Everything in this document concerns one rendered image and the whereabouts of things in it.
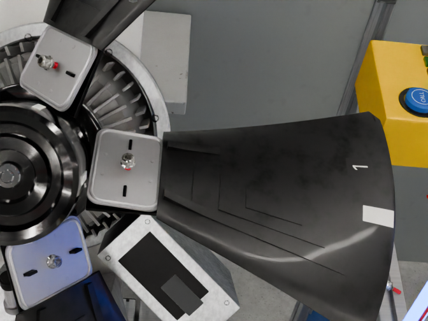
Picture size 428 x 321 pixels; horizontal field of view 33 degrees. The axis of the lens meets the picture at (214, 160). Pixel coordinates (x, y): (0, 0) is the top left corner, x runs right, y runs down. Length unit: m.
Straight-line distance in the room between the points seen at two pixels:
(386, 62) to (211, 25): 0.51
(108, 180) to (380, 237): 0.26
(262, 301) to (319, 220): 1.32
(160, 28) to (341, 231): 0.74
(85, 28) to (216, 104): 0.97
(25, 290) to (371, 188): 0.34
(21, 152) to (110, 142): 0.10
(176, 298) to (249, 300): 1.20
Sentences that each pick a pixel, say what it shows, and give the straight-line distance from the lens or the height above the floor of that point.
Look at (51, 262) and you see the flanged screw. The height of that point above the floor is 1.12.
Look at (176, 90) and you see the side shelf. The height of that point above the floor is 0.86.
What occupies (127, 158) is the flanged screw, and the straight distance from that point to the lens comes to 0.66.
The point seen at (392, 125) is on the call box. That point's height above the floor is 1.06.
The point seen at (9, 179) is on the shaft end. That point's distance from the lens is 0.61.
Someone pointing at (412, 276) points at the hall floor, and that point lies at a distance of 2.16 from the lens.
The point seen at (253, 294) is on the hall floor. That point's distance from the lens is 1.99.
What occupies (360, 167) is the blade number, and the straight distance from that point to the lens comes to 0.72.
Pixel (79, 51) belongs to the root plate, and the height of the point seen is 1.27.
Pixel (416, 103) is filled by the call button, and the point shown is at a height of 1.08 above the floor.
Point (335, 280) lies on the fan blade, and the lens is 0.67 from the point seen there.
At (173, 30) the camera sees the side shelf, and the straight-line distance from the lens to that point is 1.33.
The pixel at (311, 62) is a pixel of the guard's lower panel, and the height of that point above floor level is 0.74.
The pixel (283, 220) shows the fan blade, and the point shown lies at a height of 1.17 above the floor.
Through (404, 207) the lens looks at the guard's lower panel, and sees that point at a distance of 1.91.
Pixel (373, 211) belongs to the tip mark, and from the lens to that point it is 0.70.
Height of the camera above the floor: 1.69
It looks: 48 degrees down
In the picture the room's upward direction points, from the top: 10 degrees clockwise
